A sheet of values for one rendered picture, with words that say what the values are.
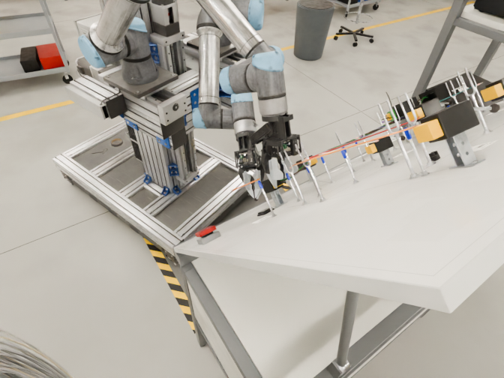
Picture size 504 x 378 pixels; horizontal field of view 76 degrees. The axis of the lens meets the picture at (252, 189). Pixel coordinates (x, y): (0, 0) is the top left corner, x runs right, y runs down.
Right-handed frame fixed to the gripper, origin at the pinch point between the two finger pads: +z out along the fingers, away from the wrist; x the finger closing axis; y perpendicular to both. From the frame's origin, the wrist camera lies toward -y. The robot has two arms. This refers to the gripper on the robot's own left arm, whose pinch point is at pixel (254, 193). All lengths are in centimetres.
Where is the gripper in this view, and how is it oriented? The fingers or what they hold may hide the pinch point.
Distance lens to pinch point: 108.2
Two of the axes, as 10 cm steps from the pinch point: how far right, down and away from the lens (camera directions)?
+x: 9.6, -1.5, -2.2
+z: 1.2, 9.8, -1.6
